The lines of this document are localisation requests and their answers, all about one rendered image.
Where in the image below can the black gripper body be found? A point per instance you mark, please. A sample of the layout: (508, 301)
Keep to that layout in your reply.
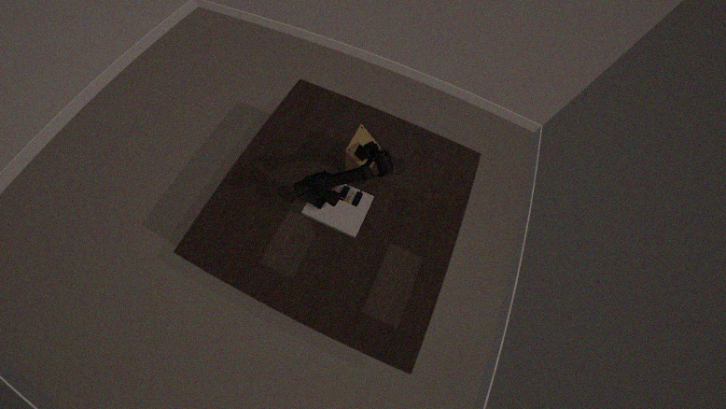
(333, 197)

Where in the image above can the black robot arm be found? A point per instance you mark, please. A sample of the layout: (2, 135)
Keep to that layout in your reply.
(321, 183)

